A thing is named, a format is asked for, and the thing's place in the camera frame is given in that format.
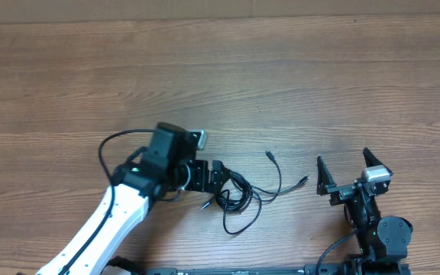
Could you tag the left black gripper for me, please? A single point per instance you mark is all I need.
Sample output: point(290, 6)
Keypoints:
point(200, 182)

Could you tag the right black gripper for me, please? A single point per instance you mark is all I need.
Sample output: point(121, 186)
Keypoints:
point(341, 191)

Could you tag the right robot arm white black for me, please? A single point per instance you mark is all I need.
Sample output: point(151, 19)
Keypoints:
point(382, 240)

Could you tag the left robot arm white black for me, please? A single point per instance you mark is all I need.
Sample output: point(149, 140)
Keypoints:
point(167, 164)

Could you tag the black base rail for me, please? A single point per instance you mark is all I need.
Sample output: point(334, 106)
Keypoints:
point(122, 266)

